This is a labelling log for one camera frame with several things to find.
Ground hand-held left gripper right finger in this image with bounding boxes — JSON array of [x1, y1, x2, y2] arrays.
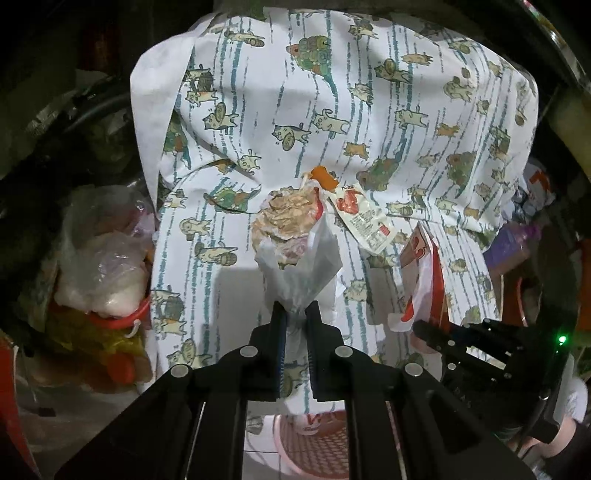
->
[[305, 300, 539, 480]]

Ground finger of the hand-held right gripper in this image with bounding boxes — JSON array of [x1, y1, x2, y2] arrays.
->
[[412, 319, 483, 346], [416, 339, 468, 366]]

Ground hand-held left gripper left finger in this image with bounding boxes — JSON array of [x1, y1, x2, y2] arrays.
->
[[53, 300, 289, 480]]

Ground red and white paper wrapper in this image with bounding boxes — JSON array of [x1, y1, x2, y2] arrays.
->
[[388, 222, 455, 333]]

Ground pink plastic mesh basket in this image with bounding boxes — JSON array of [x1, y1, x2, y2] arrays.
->
[[272, 408, 354, 480]]

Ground greasy paper wrapper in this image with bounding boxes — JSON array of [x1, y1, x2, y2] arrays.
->
[[252, 185, 345, 324]]

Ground person's right forearm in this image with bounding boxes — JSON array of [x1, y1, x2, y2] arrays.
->
[[526, 415, 583, 462]]

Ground red plastic basin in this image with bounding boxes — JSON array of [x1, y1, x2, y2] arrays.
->
[[501, 277, 529, 328]]

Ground purple plastic container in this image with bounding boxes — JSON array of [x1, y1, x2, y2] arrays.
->
[[482, 222, 543, 278]]

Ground white sauce packet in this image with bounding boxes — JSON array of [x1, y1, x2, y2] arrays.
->
[[323, 182, 399, 254]]

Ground red plastic bucket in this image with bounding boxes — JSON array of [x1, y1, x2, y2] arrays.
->
[[53, 295, 153, 330]]

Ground white and blue plastic bag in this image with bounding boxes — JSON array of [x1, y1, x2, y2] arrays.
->
[[505, 159, 557, 222]]

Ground small orange torn scrap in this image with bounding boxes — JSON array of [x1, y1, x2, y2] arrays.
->
[[302, 166, 339, 191]]

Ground clear plastic bag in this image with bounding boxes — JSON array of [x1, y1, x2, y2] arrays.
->
[[55, 185, 155, 319]]

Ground yellow plastic bag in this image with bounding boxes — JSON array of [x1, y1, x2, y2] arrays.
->
[[44, 314, 151, 384]]

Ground animal print white cloth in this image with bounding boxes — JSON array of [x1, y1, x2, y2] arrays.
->
[[129, 0, 541, 462]]

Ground red plastic object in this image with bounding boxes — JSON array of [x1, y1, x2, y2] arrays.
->
[[0, 342, 38, 467]]

